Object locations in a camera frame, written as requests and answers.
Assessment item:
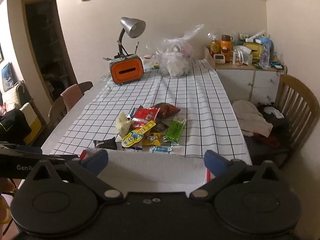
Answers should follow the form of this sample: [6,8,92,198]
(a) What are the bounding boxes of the white tube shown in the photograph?
[246,30,265,42]

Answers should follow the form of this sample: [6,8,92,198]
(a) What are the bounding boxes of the white cloth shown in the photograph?
[232,100,274,138]

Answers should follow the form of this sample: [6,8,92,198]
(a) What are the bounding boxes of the yellow blue cartoon pouch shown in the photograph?
[121,120,157,148]

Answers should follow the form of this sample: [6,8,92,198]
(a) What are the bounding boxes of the blue bag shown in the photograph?
[257,37,275,52]

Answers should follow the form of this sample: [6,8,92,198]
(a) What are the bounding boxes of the yellow cushion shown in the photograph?
[24,116,43,145]

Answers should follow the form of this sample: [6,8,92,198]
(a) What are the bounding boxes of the yellow container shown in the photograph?
[244,42,263,61]

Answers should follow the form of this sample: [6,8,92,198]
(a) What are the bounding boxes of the white cabinet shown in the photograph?
[215,55,287,105]

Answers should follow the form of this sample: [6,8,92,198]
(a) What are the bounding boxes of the amber drink bottle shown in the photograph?
[210,36,220,57]

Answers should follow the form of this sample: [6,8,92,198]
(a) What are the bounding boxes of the grey desk lamp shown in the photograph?
[117,17,147,57]

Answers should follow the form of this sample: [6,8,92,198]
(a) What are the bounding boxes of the cream snack packet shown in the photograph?
[115,112,134,137]

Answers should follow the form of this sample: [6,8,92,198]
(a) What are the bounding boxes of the white cardboard box red edges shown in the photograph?
[81,149,213,193]

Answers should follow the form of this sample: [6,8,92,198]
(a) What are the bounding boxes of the pink cloth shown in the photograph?
[61,84,84,113]

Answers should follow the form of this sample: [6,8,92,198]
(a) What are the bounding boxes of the clear water bottle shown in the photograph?
[260,44,271,68]

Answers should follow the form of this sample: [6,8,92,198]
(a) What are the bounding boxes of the blue candy wrapper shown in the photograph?
[149,146,173,153]

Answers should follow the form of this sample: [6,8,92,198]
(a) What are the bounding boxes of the yellow snack packet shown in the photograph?
[142,132,163,147]

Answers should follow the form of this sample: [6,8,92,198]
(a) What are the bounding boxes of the black cloth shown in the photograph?
[256,104,291,153]

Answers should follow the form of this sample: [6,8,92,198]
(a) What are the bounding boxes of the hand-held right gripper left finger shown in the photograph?
[24,149,124,202]

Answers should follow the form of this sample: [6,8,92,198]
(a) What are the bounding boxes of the dark brown snack packet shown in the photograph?
[154,122,170,133]

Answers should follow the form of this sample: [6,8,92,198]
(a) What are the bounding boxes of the white checked tablecloth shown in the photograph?
[41,55,253,167]

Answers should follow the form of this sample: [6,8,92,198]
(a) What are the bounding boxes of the orange tissue box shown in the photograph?
[109,57,145,85]

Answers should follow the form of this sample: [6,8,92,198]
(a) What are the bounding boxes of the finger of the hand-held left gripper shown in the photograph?
[0,143,43,155]
[0,154,81,163]

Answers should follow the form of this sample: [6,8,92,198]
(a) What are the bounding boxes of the clear plastic bag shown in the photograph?
[147,24,205,78]

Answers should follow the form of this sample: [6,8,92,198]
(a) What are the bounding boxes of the red snack packet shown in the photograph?
[132,106,162,126]

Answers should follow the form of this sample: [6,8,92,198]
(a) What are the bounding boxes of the wooden door frame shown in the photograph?
[21,0,78,105]

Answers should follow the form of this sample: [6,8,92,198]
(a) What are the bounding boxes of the orange thermos bottle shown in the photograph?
[220,34,233,55]

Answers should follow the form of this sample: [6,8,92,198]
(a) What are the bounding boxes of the black garment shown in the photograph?
[0,109,32,143]

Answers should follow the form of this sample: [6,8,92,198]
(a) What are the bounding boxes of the brown cardboard piece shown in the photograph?
[204,46,217,70]

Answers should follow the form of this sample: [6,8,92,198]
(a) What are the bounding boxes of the white green packets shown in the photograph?
[232,45,253,66]

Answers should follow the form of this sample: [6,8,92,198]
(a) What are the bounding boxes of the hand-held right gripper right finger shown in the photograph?
[189,150,290,202]

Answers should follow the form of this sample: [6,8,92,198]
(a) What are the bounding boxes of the blue poster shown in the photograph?
[1,62,15,92]

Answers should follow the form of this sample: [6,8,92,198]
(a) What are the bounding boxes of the green snack packet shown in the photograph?
[163,116,187,144]

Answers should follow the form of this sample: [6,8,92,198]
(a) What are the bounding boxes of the black snack packet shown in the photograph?
[93,137,117,150]

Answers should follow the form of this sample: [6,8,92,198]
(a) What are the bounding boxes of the wooden chair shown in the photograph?
[49,81,94,130]
[246,74,317,168]

